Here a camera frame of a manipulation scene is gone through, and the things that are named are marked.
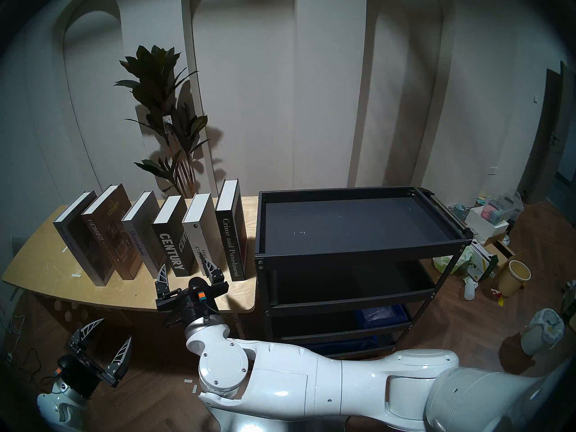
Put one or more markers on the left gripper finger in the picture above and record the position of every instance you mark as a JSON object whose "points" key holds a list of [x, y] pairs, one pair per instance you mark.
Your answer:
{"points": [[83, 336], [120, 361]]}

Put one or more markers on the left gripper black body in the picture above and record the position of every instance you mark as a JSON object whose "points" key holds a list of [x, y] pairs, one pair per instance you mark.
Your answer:
{"points": [[78, 372]]}

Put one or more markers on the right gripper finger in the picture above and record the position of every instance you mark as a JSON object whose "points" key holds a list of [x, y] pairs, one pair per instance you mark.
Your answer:
{"points": [[164, 282], [212, 275]]}

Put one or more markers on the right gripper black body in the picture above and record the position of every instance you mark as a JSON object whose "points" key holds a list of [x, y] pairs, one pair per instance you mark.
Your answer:
{"points": [[191, 296]]}

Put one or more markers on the black Century book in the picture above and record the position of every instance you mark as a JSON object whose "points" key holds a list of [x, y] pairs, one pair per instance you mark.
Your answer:
{"points": [[173, 237]]}

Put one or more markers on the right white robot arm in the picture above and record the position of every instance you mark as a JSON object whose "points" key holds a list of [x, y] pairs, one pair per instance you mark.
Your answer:
{"points": [[315, 386]]}

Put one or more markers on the wooden display table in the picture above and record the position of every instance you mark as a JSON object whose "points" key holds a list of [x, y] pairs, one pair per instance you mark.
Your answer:
{"points": [[45, 255]]}

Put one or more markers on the black metal shelf cart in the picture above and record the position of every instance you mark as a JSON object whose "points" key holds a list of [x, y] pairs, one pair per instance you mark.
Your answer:
{"points": [[351, 224]]}

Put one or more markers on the black Crime and Punishment book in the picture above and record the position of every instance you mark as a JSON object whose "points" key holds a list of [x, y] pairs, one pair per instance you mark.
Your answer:
{"points": [[231, 237]]}

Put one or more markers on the white Designhotels Yearbook book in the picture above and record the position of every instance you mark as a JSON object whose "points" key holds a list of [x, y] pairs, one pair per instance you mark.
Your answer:
{"points": [[200, 228]]}

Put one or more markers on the grey Discontent book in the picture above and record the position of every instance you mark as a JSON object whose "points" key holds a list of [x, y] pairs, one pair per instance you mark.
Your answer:
{"points": [[139, 228]]}

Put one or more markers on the brown Homes book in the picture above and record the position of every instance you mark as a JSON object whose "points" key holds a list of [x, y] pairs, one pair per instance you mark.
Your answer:
{"points": [[112, 237]]}

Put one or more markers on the grey Special Issue book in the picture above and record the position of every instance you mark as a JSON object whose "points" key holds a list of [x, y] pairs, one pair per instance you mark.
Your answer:
{"points": [[85, 246]]}

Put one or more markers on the blue plastic bin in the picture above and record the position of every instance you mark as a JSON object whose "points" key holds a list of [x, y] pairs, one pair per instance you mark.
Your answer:
{"points": [[346, 345], [380, 316]]}

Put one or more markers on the tall green potted plant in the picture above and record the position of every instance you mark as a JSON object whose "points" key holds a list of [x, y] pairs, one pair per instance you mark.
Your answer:
{"points": [[155, 80]]}

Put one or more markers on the green plastic bag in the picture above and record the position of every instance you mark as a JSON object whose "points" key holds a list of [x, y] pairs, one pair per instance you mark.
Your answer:
{"points": [[450, 263]]}

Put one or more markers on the teal mug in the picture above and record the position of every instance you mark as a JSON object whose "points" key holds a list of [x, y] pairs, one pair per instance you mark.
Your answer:
{"points": [[460, 209]]}

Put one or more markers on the small white bottle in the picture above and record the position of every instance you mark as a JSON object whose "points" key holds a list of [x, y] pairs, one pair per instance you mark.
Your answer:
{"points": [[470, 289]]}

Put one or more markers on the green and white carton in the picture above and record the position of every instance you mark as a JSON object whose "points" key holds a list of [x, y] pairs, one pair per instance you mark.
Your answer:
{"points": [[481, 262]]}

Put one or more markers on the white cardboard box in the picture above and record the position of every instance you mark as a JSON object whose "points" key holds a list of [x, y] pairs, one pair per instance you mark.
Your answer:
{"points": [[483, 226]]}

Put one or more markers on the brown cardboard box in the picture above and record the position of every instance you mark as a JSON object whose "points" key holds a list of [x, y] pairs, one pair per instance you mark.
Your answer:
{"points": [[501, 251]]}

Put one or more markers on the yellow bucket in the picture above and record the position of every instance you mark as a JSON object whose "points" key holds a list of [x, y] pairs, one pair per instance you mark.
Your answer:
{"points": [[513, 278]]}

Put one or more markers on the white bagged trash bin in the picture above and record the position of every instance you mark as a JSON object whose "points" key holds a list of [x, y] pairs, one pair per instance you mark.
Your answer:
{"points": [[542, 330]]}

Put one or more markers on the dark door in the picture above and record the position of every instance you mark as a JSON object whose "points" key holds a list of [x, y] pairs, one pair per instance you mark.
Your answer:
{"points": [[551, 138]]}

